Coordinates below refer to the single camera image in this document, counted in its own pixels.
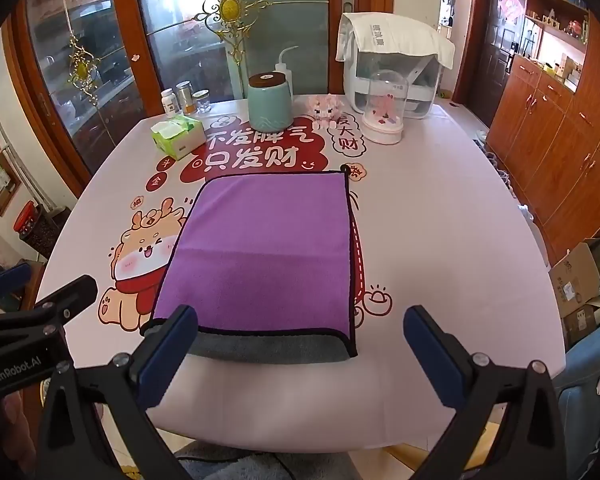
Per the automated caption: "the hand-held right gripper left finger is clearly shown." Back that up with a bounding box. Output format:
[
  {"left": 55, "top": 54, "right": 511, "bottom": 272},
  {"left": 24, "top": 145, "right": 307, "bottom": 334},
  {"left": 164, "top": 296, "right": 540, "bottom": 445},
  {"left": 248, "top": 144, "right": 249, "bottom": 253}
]
[{"left": 40, "top": 304, "right": 201, "bottom": 480}]

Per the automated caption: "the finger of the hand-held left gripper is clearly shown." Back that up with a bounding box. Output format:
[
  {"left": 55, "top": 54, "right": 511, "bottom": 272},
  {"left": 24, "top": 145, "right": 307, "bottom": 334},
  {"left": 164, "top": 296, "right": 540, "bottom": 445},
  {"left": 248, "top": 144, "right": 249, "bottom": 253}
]
[
  {"left": 0, "top": 261, "right": 34, "bottom": 317},
  {"left": 27, "top": 274, "right": 99, "bottom": 323}
]

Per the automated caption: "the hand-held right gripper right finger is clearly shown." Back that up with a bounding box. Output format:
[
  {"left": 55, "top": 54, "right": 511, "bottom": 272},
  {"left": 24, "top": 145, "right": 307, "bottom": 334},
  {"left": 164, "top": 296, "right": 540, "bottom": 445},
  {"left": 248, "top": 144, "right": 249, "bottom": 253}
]
[{"left": 402, "top": 304, "right": 569, "bottom": 480}]

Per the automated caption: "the purple grey towel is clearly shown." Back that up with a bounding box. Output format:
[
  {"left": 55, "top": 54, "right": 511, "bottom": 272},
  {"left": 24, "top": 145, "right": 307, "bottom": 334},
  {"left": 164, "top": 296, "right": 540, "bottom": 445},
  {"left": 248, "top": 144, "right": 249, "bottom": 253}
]
[{"left": 149, "top": 170, "right": 360, "bottom": 365}]

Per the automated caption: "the red bucket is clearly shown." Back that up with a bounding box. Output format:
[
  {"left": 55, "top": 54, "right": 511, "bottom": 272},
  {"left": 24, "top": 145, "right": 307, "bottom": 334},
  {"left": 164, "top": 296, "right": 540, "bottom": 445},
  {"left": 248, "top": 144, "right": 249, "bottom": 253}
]
[{"left": 13, "top": 200, "right": 39, "bottom": 234}]

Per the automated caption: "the pink printed tablecloth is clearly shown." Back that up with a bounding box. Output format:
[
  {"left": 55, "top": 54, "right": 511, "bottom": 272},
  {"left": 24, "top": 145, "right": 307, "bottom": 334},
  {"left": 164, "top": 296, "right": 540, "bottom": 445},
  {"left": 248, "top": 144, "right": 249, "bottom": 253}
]
[{"left": 32, "top": 94, "right": 569, "bottom": 453}]

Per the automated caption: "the small cardboard box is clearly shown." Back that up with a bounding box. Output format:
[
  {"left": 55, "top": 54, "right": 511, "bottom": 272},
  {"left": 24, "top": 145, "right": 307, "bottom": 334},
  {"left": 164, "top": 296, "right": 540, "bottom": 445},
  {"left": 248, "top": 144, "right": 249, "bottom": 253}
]
[{"left": 561, "top": 304, "right": 600, "bottom": 347}]

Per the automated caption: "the light blue chair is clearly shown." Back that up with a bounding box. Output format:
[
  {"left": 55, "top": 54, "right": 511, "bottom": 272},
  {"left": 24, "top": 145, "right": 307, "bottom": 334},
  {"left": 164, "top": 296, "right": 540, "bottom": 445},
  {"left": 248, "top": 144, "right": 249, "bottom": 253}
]
[{"left": 551, "top": 292, "right": 600, "bottom": 480}]

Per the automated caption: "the large cardboard box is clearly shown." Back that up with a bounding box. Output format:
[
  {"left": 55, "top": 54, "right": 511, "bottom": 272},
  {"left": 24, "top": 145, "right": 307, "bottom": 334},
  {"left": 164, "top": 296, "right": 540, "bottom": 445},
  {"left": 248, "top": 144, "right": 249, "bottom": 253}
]
[{"left": 548, "top": 236, "right": 600, "bottom": 319}]

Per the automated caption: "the grey seat cushion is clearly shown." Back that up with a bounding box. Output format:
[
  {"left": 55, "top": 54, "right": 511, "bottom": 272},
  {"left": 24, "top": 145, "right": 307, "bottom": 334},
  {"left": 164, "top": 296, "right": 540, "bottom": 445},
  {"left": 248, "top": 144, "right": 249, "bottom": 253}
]
[{"left": 174, "top": 441, "right": 367, "bottom": 480}]

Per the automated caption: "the green tissue box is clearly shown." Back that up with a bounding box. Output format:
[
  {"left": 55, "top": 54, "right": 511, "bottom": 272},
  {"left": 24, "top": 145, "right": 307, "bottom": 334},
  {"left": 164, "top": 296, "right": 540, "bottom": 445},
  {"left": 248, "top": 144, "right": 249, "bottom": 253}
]
[{"left": 150, "top": 114, "right": 206, "bottom": 161}]

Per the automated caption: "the metal tin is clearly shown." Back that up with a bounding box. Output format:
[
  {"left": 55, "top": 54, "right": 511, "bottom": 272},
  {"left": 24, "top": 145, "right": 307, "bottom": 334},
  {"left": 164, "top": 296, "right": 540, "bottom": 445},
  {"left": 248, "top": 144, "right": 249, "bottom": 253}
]
[{"left": 176, "top": 81, "right": 195, "bottom": 115}]

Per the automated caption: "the small gold door ornament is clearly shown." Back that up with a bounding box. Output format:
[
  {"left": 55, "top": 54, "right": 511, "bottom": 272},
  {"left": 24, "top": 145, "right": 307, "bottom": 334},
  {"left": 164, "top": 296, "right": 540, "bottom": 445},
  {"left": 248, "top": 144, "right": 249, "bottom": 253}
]
[{"left": 55, "top": 0, "right": 102, "bottom": 107}]

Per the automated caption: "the glass dome ornament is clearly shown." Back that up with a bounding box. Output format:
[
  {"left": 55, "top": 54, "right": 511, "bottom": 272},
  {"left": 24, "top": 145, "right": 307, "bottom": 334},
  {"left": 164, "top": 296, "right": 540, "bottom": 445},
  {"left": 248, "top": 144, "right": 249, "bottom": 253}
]
[{"left": 362, "top": 70, "right": 406, "bottom": 145}]

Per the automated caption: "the teal canister with wooden lid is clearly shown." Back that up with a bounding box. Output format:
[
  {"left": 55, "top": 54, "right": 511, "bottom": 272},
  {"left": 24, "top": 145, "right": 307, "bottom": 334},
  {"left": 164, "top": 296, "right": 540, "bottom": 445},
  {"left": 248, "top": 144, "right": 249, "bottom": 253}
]
[{"left": 248, "top": 72, "right": 295, "bottom": 134}]

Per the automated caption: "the wooden cabinet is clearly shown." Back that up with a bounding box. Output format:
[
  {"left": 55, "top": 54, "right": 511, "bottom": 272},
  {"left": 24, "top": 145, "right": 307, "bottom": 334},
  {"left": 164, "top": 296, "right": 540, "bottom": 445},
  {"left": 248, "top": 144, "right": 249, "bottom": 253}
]
[{"left": 486, "top": 0, "right": 600, "bottom": 257}]

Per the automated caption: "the white countertop appliance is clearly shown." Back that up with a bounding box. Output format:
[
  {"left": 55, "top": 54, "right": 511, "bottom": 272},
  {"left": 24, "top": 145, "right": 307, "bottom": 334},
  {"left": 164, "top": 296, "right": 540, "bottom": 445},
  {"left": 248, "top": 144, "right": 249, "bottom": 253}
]
[{"left": 342, "top": 35, "right": 444, "bottom": 120}]

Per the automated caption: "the pink plush toy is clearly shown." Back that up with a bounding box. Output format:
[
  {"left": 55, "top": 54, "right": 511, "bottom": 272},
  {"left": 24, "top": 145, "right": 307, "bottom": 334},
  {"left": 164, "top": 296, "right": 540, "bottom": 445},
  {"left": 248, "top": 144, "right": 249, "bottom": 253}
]
[{"left": 306, "top": 95, "right": 342, "bottom": 129}]

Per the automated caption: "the white squeeze bottle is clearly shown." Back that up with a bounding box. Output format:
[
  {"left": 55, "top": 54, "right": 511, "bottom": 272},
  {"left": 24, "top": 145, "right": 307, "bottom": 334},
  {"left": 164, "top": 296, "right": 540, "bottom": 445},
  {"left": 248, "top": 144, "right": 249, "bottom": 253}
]
[{"left": 274, "top": 46, "right": 300, "bottom": 99}]

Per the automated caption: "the dark wooden door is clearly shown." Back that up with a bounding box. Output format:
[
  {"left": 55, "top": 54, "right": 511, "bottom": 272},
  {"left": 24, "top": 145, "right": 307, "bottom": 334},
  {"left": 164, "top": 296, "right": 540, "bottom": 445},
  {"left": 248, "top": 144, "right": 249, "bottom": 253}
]
[{"left": 472, "top": 0, "right": 529, "bottom": 129}]

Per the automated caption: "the white cloth cover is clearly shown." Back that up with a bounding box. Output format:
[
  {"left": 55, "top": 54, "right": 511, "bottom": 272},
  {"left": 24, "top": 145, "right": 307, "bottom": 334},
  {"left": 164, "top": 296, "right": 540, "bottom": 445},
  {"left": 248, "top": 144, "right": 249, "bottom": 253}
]
[{"left": 335, "top": 12, "right": 456, "bottom": 69}]

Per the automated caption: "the large gold door ornament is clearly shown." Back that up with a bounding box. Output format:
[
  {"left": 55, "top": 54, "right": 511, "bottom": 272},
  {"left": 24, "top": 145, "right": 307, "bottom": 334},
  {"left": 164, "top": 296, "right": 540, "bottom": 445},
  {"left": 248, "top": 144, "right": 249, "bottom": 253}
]
[{"left": 195, "top": 0, "right": 272, "bottom": 67}]

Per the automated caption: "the red door decoration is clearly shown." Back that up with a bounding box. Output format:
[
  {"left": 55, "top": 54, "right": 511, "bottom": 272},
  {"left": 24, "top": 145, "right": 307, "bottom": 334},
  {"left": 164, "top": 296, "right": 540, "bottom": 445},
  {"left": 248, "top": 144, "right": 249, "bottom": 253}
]
[{"left": 497, "top": 0, "right": 527, "bottom": 20}]

